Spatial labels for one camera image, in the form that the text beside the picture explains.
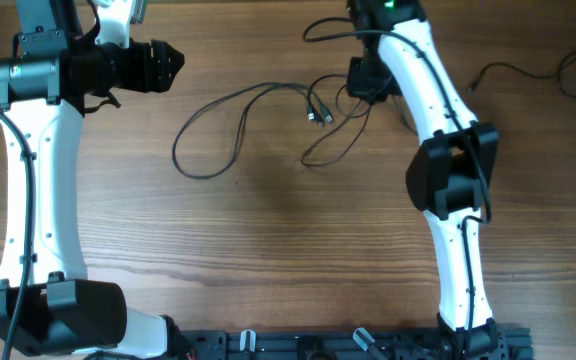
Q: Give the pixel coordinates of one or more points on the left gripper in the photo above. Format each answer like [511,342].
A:
[144,56]

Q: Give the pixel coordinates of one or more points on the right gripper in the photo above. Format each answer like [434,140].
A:
[364,85]

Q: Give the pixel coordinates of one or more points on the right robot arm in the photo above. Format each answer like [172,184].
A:
[448,178]

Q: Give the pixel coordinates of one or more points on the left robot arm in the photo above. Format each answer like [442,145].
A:
[48,303]

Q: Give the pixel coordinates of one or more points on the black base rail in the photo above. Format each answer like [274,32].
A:
[414,343]

